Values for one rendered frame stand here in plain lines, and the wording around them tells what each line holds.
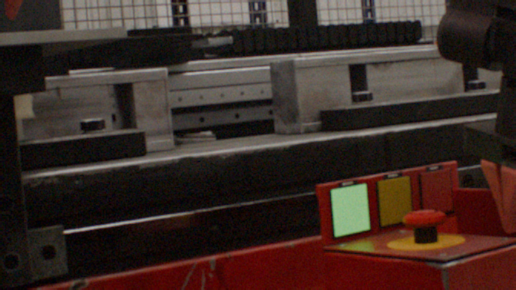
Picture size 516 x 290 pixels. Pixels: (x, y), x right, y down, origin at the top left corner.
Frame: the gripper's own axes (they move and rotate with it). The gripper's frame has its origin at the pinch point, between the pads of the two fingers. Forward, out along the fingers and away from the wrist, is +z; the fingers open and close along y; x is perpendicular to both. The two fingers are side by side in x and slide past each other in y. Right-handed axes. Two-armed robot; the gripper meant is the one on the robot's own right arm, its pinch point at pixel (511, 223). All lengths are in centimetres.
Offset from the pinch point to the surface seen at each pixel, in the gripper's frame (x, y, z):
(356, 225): 11.5, 9.9, 1.4
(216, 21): -284, 445, 62
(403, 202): 4.8, 10.2, 0.2
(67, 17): -186, 451, 56
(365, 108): -8.2, 30.1, -3.9
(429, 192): 0.8, 10.4, -0.2
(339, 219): 13.7, 10.1, 0.4
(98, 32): 35.9, 18.2, -17.5
